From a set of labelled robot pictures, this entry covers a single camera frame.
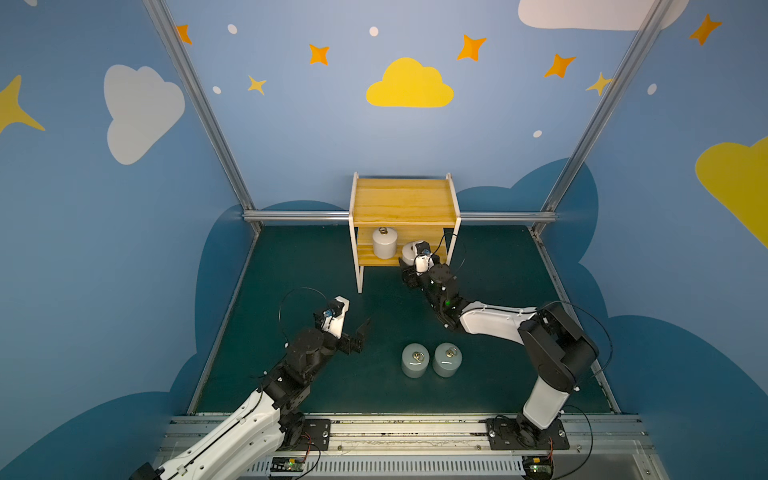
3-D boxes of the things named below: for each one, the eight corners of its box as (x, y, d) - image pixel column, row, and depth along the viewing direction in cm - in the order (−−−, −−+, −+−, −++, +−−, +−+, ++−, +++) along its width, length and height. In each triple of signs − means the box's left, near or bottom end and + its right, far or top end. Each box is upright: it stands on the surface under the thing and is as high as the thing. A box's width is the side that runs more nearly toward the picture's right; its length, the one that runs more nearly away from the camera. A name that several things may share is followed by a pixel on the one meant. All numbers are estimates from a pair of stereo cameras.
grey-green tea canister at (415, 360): (401, 378, 85) (403, 368, 78) (401, 353, 90) (402, 342, 83) (427, 378, 85) (430, 368, 78) (425, 353, 90) (428, 342, 83)
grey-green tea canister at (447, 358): (433, 377, 86) (437, 367, 79) (430, 352, 90) (434, 341, 84) (458, 377, 86) (464, 367, 79) (454, 352, 91) (460, 341, 84)
